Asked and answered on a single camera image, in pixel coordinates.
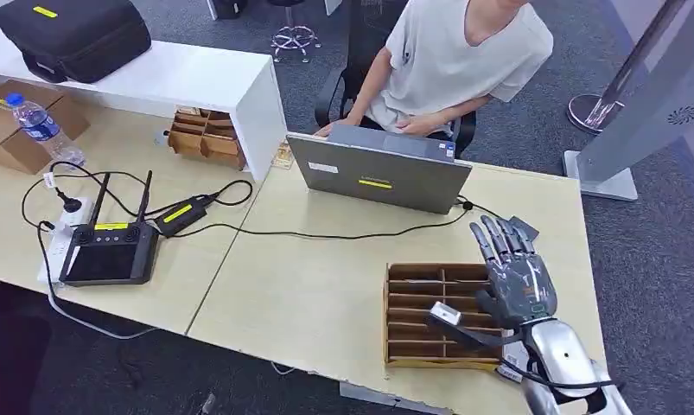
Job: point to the person's right hand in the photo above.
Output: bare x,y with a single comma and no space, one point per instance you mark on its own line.
335,126

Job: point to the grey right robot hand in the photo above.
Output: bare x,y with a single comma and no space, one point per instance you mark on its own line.
521,286

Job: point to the person's left hand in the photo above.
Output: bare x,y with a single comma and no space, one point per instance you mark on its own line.
421,124

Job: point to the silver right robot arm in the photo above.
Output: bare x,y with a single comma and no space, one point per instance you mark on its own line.
558,361

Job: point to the black office chair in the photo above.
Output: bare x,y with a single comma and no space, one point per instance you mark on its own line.
346,74

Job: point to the small black hub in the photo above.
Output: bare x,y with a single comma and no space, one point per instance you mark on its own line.
527,226

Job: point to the grey laptop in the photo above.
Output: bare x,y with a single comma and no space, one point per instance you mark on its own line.
381,177

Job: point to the person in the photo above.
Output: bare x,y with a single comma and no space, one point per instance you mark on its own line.
455,57

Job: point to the flat grey device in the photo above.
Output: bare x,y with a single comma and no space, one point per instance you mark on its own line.
512,363

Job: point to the chrome chair base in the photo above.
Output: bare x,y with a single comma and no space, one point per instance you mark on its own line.
294,40

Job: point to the wooden card box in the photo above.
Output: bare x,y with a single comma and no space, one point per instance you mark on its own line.
415,315

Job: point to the small wooden organiser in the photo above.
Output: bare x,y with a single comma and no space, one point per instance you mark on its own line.
206,137

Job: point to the chrome stanchion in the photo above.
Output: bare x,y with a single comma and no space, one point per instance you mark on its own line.
593,111

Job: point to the white desk shelf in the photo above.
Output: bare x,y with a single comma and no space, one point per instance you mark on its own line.
169,77

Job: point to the black power adapter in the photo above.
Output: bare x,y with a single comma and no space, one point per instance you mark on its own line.
181,216

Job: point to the grey standing panel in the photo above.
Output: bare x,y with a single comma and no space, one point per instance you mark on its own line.
650,97

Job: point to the black controller with antennas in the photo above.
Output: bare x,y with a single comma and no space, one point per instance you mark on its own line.
109,258

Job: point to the black mains plug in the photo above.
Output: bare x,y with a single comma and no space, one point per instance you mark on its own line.
69,203

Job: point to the black carrying case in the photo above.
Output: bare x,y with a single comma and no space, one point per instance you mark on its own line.
71,37

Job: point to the white power strip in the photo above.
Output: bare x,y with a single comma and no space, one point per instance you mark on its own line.
63,229

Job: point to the clear water bottle blue cap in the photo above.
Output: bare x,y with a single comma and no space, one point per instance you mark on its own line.
40,127

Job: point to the brown cardboard box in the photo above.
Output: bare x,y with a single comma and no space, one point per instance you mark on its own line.
6,134

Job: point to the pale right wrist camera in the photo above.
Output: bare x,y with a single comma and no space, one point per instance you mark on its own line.
455,323

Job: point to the grey desk leg bracket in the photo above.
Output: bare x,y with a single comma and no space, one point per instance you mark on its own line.
389,401

